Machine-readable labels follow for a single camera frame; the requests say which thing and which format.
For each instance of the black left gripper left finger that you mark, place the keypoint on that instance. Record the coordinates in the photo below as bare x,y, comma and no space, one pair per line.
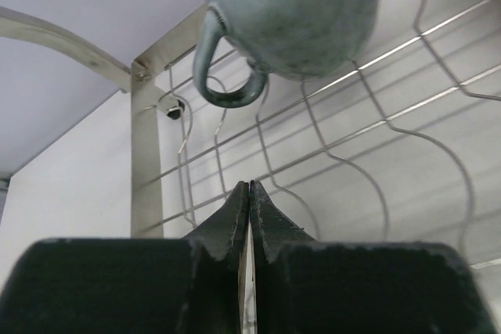
194,284

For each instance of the stainless steel dish rack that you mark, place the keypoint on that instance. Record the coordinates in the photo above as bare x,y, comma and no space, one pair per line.
399,144

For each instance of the dark speckled grey mug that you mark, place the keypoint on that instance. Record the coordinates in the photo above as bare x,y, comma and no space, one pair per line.
300,40

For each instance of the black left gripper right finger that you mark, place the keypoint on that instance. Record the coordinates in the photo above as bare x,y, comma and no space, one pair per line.
303,285

